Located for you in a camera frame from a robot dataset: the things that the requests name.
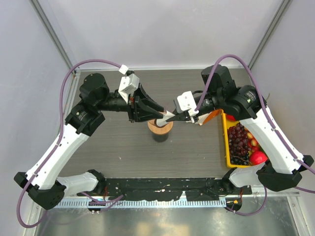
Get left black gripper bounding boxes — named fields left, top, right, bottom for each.
left=96, top=83, right=164, bottom=122

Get white paper sheet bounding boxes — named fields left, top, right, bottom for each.
left=156, top=111, right=175, bottom=127

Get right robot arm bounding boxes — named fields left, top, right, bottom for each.
left=169, top=65, right=314, bottom=194

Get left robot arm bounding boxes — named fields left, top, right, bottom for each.
left=14, top=71, right=164, bottom=210

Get yellow plastic tray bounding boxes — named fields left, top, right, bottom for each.
left=221, top=113, right=266, bottom=168

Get red apple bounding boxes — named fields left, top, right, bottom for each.
left=226, top=114, right=236, bottom=121

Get dark red grape bunch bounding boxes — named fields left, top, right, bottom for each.
left=227, top=123, right=251, bottom=166

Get small red cherries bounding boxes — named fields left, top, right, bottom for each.
left=247, top=132, right=260, bottom=152

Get red pepper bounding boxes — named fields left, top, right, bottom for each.
left=249, top=151, right=268, bottom=165

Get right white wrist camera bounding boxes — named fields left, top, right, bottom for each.
left=174, top=91, right=198, bottom=116

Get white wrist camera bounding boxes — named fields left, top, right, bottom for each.
left=118, top=74, right=140, bottom=103
left=174, top=91, right=198, bottom=116

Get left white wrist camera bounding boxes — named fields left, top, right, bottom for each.
left=118, top=74, right=140, bottom=103

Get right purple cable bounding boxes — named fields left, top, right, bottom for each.
left=195, top=54, right=315, bottom=216

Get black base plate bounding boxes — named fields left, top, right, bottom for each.
left=88, top=177, right=252, bottom=202

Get white slotted cable duct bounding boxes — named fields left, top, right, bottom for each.
left=55, top=197, right=226, bottom=209

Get aluminium frame rail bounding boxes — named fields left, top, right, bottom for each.
left=31, top=176, right=300, bottom=199

